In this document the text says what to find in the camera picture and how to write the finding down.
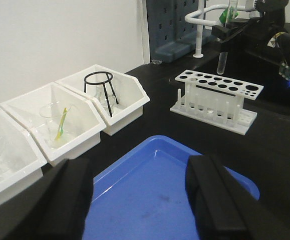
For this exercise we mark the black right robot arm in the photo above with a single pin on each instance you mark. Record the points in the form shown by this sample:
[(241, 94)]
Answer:
[(279, 56)]

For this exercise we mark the clear flask in right bin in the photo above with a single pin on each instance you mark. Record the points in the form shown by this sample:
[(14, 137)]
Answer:
[(107, 101)]

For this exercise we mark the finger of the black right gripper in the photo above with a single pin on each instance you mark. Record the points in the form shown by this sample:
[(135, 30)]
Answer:
[(226, 34), (238, 22)]

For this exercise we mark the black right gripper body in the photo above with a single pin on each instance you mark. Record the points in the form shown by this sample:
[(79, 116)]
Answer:
[(261, 32)]

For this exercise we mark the left white storage bin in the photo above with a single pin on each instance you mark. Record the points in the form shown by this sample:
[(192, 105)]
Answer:
[(24, 159)]

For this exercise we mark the right white storage bin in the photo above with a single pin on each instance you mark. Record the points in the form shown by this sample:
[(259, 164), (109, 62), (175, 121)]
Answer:
[(119, 98)]

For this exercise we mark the black wire tripod stand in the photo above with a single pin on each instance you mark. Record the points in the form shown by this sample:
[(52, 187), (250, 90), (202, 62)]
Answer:
[(105, 93)]

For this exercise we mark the clear beaker in middle bin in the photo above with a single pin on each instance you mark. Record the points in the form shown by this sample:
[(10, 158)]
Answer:
[(51, 114)]

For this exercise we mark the yellow green plastic spoon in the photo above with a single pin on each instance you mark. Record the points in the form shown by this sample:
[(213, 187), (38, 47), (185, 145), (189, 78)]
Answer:
[(61, 124)]

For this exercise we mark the white lab faucet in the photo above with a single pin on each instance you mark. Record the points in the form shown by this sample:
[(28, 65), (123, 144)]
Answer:
[(197, 18)]

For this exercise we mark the blue plastic tray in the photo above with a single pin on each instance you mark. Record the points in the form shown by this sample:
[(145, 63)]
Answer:
[(143, 195)]

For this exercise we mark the white test tube rack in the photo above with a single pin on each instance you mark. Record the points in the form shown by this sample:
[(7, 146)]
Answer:
[(216, 100)]

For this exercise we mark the grey pegboard drying rack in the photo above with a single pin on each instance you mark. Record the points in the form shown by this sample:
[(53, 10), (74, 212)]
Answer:
[(170, 36)]

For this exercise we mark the white storage bin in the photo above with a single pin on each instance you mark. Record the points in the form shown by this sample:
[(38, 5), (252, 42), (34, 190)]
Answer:
[(24, 159), (119, 98), (83, 120)]

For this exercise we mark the middle white storage bin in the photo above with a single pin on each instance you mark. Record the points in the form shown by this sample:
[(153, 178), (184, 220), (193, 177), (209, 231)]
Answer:
[(83, 120)]

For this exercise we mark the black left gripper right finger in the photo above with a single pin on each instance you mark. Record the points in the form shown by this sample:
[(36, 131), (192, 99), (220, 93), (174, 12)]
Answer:
[(223, 209)]

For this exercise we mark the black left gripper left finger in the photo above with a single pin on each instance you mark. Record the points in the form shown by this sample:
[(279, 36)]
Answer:
[(53, 208)]

